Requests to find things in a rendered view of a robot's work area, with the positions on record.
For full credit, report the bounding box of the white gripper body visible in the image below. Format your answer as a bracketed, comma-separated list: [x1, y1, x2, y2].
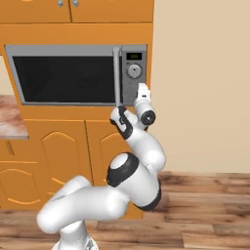
[137, 82, 152, 95]

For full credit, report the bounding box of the black glass microwave door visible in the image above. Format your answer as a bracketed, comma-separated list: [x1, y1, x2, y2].
[5, 45, 123, 107]

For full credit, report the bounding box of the orange drawer front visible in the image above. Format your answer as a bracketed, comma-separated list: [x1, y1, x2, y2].
[0, 139, 38, 163]

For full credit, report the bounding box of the grey microwave oven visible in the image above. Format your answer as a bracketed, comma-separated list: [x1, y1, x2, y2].
[4, 44, 148, 107]

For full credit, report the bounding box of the grey microwave door handle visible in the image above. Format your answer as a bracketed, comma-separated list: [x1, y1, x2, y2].
[112, 46, 122, 107]

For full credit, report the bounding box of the orange plain cupboard door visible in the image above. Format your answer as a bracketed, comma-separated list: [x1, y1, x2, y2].
[69, 0, 155, 23]
[0, 0, 72, 24]

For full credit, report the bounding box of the orange tall cabinet frame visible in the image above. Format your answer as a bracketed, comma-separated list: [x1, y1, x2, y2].
[0, 0, 155, 220]

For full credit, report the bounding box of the orange drawer handle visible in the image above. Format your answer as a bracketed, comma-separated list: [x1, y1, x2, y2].
[6, 141, 16, 157]

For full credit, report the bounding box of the orange wide arched cupboard door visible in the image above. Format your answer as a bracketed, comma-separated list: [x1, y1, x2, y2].
[0, 160, 50, 210]

